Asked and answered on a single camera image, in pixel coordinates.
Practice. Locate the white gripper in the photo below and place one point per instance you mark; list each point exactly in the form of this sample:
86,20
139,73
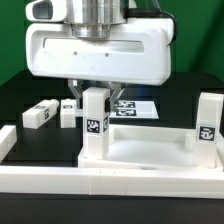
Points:
136,52

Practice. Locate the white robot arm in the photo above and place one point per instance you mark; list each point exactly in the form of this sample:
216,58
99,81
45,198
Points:
92,19

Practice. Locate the white marker base plate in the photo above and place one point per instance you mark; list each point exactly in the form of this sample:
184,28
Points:
122,109

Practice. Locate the white U-shaped obstacle fence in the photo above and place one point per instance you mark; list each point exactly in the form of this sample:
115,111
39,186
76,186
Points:
110,181

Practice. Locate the white desk tabletop tray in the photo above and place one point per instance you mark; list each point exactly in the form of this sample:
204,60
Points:
156,148

